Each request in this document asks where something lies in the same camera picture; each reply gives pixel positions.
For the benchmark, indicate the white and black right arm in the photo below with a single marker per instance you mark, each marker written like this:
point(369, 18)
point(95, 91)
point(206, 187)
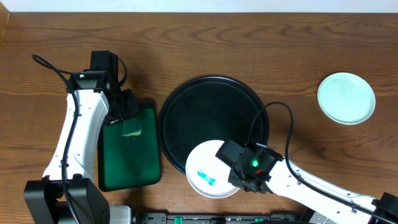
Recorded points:
point(331, 201)

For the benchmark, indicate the mint green plate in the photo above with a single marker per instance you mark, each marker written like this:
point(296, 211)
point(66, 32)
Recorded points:
point(346, 98)

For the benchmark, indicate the white stained plate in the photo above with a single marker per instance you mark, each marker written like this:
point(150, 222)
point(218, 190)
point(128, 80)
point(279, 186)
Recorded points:
point(206, 173)

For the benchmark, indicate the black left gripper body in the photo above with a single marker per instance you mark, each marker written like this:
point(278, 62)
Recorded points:
point(123, 111)

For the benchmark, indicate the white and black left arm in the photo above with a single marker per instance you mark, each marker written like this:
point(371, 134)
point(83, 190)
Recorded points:
point(66, 193)

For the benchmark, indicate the green and yellow sponge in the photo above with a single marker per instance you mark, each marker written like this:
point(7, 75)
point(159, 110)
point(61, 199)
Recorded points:
point(131, 127)

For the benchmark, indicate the round black tray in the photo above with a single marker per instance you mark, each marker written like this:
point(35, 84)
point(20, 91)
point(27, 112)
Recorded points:
point(210, 108)

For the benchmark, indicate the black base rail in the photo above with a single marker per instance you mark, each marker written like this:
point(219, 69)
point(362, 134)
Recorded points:
point(163, 218)

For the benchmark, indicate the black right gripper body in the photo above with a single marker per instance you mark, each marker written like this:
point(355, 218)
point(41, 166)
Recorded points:
point(239, 178)

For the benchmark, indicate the green rectangular water tray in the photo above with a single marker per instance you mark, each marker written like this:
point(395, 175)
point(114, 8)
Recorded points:
point(129, 162)

